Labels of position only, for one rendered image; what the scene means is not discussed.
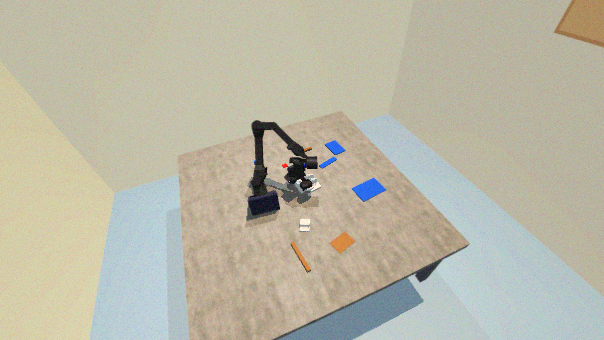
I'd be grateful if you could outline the blue flat rectangular plate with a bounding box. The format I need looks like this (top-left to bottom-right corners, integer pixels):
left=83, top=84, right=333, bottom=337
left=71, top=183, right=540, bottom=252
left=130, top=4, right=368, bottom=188
left=325, top=140, right=346, bottom=155

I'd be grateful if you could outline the orange long flat bar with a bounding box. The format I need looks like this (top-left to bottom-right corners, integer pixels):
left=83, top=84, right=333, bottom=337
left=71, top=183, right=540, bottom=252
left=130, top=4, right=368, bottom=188
left=291, top=242, right=311, bottom=272

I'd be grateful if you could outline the blue flat bar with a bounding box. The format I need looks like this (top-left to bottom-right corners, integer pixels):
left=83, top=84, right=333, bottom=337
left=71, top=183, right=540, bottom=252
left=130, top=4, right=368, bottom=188
left=319, top=157, right=337, bottom=168

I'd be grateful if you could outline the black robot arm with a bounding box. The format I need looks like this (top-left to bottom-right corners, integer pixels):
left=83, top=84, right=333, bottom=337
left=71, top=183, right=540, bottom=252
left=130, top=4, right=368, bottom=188
left=250, top=120, right=318, bottom=197

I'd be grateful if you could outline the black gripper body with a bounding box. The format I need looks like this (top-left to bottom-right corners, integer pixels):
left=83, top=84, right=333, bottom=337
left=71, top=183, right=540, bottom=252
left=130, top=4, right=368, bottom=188
left=287, top=165, right=313, bottom=190

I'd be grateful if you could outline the blue flat square plate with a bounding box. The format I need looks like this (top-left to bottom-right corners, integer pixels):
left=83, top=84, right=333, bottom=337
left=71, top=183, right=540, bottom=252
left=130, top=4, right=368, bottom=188
left=352, top=178, right=386, bottom=202

